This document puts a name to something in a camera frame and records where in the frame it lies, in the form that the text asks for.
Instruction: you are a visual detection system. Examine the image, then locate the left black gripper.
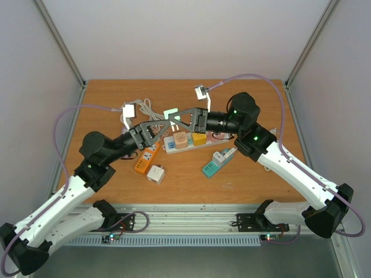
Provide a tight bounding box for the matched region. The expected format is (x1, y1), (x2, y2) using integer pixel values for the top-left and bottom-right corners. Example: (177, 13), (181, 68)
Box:
(105, 119), (170, 164)

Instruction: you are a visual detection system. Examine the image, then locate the green plug adapter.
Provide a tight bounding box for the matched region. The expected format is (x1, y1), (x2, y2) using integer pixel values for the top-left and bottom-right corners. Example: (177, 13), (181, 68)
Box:
(163, 108), (179, 131)

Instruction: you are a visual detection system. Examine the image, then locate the yellow cube adapter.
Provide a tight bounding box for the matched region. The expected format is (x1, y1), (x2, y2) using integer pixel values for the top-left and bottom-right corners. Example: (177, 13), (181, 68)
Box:
(191, 133), (207, 147)

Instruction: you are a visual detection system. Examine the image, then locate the pink cube adapter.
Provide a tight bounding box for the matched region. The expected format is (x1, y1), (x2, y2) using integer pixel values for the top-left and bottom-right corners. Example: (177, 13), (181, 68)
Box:
(207, 131), (231, 142)

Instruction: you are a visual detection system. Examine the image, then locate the peach cube adapter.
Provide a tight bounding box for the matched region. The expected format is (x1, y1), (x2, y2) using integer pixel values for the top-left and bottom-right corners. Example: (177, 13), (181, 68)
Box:
(173, 131), (188, 149)

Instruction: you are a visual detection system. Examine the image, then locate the white multicolour power strip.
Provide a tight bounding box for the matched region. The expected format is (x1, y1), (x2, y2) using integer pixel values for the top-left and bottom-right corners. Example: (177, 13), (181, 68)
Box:
(162, 131), (231, 155)

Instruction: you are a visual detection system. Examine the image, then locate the small white square charger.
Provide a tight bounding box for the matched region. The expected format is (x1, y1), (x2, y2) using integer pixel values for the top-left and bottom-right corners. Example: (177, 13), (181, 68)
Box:
(212, 152), (226, 167)

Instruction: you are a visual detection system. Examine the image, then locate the teal power strip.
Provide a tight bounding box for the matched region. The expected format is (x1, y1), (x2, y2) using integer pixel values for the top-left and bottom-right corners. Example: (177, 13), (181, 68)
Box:
(202, 147), (237, 178)

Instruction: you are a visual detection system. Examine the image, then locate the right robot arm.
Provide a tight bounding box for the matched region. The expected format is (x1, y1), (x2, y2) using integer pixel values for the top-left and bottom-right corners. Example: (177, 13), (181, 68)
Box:
(168, 92), (354, 239)

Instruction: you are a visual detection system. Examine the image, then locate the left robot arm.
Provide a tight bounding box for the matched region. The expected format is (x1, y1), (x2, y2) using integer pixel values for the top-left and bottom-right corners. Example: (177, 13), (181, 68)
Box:
(1, 120), (170, 276)

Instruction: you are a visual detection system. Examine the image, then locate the orange power strip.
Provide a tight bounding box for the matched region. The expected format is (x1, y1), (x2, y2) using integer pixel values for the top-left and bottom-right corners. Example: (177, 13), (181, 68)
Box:
(134, 142), (160, 174)

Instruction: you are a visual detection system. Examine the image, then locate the white cube adapter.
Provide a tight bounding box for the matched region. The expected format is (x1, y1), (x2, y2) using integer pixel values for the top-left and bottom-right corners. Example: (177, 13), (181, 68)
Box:
(146, 165), (165, 185)

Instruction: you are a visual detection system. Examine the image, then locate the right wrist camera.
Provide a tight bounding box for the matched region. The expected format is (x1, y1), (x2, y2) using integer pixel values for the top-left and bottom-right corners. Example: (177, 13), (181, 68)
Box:
(194, 85), (211, 112)

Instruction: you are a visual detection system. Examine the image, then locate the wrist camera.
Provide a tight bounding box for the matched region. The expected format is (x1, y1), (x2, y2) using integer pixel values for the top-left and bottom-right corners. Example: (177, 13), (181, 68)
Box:
(121, 103), (136, 130)
(194, 85), (211, 112)

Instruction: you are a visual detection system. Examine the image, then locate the white coiled cable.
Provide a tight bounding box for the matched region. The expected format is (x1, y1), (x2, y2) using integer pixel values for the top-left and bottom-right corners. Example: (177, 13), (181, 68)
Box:
(121, 98), (170, 137)

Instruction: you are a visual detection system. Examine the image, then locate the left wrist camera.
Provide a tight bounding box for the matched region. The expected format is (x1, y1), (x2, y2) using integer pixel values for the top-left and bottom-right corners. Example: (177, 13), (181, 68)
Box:
(121, 103), (136, 130)

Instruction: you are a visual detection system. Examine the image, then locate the teal strip white cable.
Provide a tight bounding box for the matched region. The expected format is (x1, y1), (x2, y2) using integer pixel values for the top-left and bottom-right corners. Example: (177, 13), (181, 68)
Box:
(260, 127), (281, 171)

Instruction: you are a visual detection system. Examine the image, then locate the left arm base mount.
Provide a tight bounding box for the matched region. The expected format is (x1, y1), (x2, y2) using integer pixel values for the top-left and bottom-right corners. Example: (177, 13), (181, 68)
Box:
(92, 213), (135, 232)

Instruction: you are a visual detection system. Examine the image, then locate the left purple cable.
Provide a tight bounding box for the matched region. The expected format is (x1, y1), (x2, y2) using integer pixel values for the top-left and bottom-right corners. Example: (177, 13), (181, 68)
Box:
(0, 104), (124, 276)

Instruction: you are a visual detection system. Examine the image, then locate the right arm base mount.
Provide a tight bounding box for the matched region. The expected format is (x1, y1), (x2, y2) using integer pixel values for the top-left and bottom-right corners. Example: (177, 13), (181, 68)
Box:
(231, 213), (290, 232)

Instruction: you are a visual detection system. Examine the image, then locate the grey slotted cable duct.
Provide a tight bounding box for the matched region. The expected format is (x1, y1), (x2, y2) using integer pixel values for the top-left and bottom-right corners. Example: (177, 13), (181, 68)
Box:
(67, 235), (261, 248)

